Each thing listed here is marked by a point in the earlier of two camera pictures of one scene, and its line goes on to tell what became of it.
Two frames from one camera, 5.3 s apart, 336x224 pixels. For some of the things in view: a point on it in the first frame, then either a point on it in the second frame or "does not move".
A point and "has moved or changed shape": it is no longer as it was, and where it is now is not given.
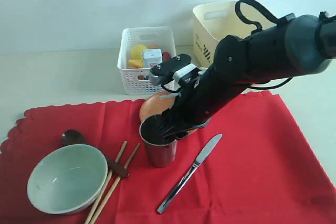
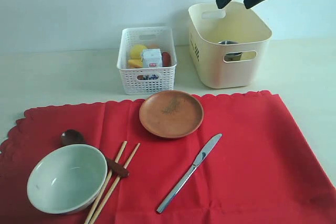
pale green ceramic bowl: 67,179 does not move
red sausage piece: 166,56 does not move
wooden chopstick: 111,189 does not move
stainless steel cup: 160,144 has moved or changed shape
